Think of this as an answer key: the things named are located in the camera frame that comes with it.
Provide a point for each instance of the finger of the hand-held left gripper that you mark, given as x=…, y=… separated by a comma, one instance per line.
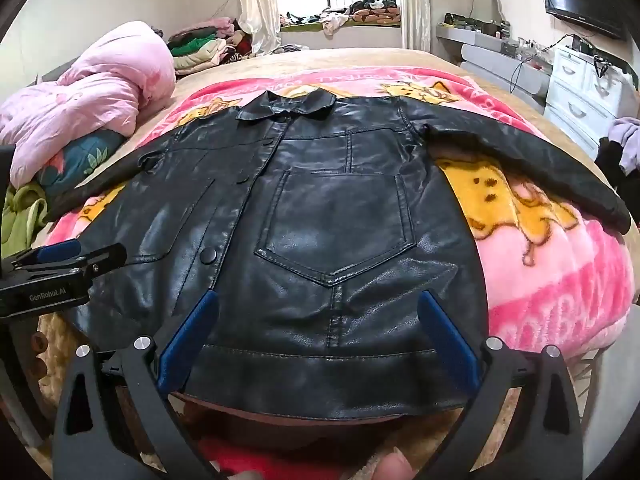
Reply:
x=57, y=251
x=102, y=259

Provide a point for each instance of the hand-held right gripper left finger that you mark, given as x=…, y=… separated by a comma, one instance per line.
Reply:
x=187, y=340

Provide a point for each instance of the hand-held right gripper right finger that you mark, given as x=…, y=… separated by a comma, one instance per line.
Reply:
x=450, y=345

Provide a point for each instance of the black leather jacket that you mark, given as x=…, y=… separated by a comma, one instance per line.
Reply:
x=325, y=210

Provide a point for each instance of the stack of folded clothes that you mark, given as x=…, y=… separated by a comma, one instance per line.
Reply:
x=200, y=50

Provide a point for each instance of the pile of assorted clothes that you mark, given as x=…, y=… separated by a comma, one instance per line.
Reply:
x=370, y=12

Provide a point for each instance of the person's left hand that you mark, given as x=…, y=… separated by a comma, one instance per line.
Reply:
x=41, y=345

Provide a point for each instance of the person's right hand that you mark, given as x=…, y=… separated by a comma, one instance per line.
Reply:
x=395, y=467

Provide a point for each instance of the green cloth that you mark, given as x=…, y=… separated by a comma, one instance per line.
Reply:
x=20, y=210

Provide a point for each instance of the dark floral pillow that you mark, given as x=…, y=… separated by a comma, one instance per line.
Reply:
x=85, y=152

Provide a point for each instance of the red cloth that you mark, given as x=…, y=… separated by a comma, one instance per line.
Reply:
x=260, y=460

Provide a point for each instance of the pink quilt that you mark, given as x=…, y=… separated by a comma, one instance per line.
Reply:
x=90, y=90

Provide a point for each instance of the grey headboard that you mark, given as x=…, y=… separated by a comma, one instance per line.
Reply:
x=55, y=72

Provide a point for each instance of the lilac garment on chair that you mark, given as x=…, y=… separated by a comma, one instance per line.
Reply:
x=607, y=165

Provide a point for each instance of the dark striped cloth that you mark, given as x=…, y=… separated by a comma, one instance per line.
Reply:
x=290, y=50

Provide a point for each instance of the white drawer cabinet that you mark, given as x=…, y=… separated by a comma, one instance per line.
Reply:
x=570, y=90

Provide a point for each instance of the grey dressing table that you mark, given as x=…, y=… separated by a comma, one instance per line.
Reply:
x=500, y=65

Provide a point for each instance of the white lace curtain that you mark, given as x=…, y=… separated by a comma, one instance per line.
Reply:
x=257, y=5
x=415, y=5

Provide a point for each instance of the cosmetics clutter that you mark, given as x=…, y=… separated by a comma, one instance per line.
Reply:
x=465, y=21

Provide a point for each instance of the arched mirror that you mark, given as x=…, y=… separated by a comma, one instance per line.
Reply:
x=487, y=10

